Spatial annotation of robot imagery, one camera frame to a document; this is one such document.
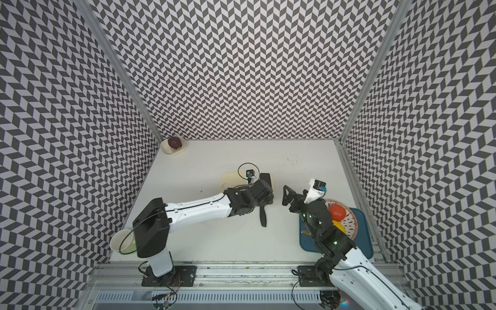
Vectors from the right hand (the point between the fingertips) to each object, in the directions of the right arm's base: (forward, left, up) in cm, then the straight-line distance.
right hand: (292, 192), depth 75 cm
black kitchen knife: (+20, +10, -19) cm, 29 cm away
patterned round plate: (-5, -26, -17) cm, 32 cm away
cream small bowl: (+40, +69, -18) cm, 82 cm away
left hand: (+3, +13, -8) cm, 15 cm away
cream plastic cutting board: (+16, +28, -15) cm, 36 cm away
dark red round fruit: (+43, +64, -15) cm, 78 cm away
